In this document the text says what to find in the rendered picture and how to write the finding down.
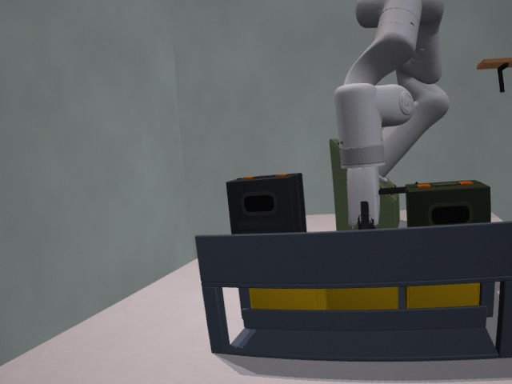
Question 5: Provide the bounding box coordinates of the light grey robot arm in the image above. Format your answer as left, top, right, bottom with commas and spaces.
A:
334, 0, 450, 184

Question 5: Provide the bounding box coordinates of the dark grey metal shelf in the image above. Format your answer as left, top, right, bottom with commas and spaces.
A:
195, 221, 512, 362

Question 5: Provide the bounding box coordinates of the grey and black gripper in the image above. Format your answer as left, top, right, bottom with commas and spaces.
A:
341, 162, 385, 230

